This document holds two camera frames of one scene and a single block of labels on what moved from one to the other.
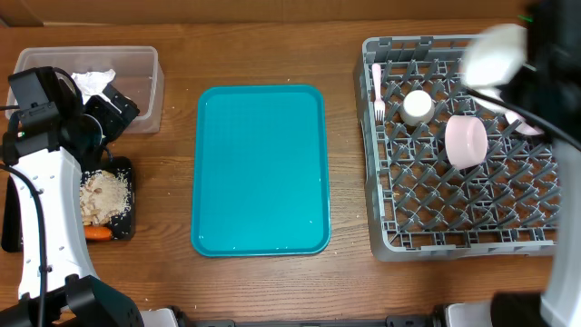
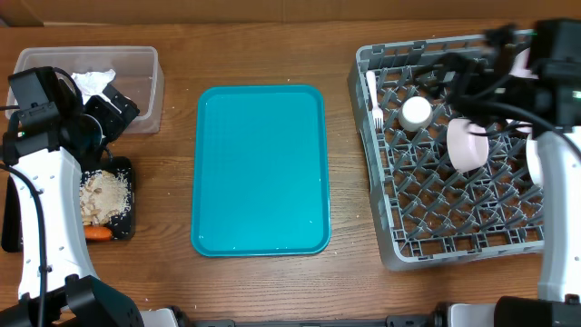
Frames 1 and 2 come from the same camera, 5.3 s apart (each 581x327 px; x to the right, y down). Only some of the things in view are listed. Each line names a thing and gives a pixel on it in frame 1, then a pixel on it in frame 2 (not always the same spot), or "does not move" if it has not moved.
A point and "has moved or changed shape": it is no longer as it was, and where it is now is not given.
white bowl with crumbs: (497, 54) has moved or changed shape
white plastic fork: (379, 106) has moved or changed shape
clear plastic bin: (137, 70) does not move
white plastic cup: (418, 108) has moved or changed shape
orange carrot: (98, 232) does not move
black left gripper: (114, 120) does not move
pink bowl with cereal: (466, 141) does not move
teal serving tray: (260, 170) does not move
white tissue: (93, 83) does not move
